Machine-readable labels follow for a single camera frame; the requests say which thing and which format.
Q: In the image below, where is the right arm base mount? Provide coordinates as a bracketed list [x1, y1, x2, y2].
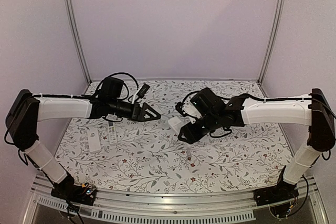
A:
[253, 183, 299, 219]

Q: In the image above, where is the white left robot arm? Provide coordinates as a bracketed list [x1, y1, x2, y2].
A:
[4, 73, 161, 200]

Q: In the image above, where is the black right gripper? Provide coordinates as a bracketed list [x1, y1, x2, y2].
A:
[177, 112, 221, 145]

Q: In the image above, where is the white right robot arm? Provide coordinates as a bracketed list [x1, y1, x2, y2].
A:
[175, 88, 335, 201]

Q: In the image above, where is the right aluminium frame post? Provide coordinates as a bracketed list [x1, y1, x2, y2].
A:
[257, 0, 285, 85]

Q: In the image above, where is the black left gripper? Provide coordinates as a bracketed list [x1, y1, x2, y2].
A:
[109, 98, 162, 123]

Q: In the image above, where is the clear handle screwdriver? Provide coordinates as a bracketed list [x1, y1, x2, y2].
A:
[186, 148, 191, 161]

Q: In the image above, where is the aluminium frame post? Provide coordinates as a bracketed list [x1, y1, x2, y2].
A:
[64, 0, 92, 84]
[257, 0, 285, 85]

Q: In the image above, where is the left aluminium frame post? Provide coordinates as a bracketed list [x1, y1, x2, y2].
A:
[64, 0, 92, 84]

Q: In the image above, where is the white remote with display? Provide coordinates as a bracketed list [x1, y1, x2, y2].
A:
[108, 121, 118, 145]

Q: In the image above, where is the white remote control back up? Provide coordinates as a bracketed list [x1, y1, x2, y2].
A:
[168, 116, 184, 134]

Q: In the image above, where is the floral tablecloth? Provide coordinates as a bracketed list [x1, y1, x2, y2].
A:
[55, 80, 292, 194]

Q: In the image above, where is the white remote with green logo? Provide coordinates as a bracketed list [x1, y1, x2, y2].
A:
[87, 127, 101, 154]

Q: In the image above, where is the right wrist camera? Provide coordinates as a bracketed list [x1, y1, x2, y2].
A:
[175, 102, 198, 124]

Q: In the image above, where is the front aluminium rail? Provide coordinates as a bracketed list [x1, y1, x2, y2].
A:
[23, 175, 326, 223]

